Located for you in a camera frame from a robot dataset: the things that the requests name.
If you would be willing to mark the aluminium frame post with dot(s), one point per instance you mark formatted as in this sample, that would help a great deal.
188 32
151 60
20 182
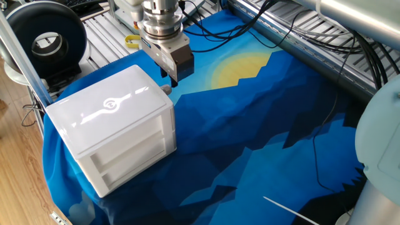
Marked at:
25 59

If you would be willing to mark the white round stand base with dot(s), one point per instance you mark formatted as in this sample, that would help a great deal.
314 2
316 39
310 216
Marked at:
15 76

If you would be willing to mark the blue mountain print tablecloth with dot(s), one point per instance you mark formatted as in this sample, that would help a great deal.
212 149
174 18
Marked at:
250 125

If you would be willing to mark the black round spool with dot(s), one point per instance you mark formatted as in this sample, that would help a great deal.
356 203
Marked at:
22 25

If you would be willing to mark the long aluminium table beam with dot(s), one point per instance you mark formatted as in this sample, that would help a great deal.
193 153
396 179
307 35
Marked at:
297 47

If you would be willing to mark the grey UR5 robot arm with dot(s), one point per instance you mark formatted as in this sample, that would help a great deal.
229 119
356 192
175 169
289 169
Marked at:
378 140

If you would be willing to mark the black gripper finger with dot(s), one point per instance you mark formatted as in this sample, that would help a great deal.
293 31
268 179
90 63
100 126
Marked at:
174 83
163 73

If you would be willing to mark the white plastic zip tie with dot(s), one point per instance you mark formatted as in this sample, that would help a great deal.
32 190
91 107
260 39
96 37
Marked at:
290 211

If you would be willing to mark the black keyboard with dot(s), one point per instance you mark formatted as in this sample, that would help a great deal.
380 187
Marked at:
81 3

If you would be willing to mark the white screw cap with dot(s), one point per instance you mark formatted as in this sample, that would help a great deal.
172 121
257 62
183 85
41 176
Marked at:
166 90

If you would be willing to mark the silver metal bracket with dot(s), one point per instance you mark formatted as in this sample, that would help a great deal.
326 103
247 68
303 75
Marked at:
57 218

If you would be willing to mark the grey Schunk gripper body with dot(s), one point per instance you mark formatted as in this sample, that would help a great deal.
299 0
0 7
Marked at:
165 56

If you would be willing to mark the white plastic drawer cabinet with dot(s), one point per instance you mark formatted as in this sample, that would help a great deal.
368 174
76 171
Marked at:
109 103

